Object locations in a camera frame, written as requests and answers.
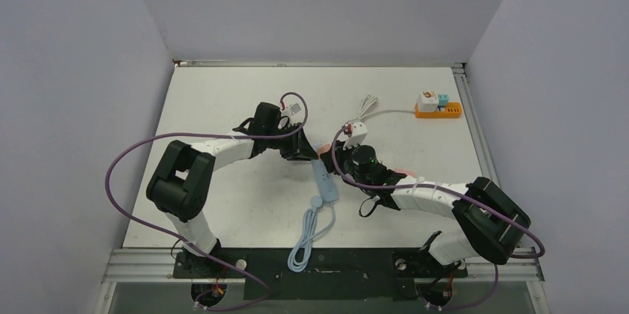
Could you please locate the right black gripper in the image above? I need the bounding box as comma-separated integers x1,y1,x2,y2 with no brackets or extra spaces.
323,136,373,189

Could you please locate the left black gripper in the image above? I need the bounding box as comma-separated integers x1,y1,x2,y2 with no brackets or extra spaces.
265,122,316,161

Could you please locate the small pink plug adapter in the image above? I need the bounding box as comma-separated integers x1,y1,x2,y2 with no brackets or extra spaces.
317,143,331,155

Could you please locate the pink blue power strip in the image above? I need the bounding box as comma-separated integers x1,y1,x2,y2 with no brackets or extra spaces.
311,160,339,203

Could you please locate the pink cube socket adapter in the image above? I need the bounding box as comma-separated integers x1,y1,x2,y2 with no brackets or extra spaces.
394,169,418,178

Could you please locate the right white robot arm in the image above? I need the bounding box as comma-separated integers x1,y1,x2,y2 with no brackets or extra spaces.
319,141,531,275

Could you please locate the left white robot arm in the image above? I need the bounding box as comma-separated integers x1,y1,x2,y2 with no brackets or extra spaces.
146,102,317,277

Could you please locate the teal plug adapter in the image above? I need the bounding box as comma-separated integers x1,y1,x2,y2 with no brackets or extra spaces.
438,94,449,108

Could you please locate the white cube adapter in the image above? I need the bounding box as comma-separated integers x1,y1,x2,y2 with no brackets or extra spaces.
416,91,439,113

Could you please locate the orange power strip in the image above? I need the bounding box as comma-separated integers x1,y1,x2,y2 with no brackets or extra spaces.
414,102,463,120

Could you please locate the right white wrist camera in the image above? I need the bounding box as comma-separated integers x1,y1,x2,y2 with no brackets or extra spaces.
343,119,368,150

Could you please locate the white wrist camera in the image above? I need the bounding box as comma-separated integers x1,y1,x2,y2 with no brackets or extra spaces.
280,103,302,125
343,119,368,150

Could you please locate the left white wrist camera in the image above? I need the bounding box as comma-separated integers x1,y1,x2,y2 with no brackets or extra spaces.
280,103,302,125

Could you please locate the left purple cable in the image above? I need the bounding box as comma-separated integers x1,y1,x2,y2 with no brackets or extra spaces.
104,91,309,313

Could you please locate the purple cable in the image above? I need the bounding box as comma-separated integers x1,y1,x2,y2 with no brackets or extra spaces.
104,91,309,313
331,125,547,312

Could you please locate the white power cord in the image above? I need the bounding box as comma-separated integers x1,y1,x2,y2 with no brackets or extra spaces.
343,95,417,126

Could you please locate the light blue power cord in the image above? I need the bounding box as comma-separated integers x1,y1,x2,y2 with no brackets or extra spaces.
286,196,337,273

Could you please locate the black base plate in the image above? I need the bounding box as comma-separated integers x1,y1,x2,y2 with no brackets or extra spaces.
172,248,468,301

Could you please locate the aluminium frame rail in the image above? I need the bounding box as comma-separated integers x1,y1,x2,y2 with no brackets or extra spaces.
452,62,517,249

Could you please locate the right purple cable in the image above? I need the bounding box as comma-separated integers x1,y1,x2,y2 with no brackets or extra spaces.
331,125,547,312

